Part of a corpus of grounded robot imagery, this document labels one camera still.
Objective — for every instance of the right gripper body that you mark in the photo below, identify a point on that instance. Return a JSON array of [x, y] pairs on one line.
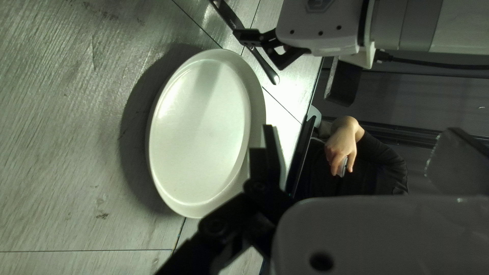
[[324, 26]]

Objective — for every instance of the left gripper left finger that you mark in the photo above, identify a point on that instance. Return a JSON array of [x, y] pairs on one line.
[[263, 198]]

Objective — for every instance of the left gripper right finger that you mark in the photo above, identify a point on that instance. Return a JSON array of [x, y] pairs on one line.
[[462, 168]]

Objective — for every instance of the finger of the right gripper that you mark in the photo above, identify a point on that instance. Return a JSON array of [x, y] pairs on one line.
[[286, 57], [256, 37]]

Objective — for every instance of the black knife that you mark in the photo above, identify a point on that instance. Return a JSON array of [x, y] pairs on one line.
[[228, 14]]

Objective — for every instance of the grey phone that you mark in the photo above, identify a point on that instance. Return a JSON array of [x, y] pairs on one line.
[[342, 168]]

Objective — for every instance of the person's forearm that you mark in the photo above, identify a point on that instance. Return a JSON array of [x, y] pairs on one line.
[[386, 160]]

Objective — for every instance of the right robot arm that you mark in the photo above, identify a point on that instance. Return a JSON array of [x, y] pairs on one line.
[[420, 23]]

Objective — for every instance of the pale plate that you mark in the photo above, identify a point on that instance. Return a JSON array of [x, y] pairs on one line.
[[198, 133]]

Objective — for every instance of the person's hand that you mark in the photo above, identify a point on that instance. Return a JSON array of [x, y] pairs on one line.
[[342, 145]]

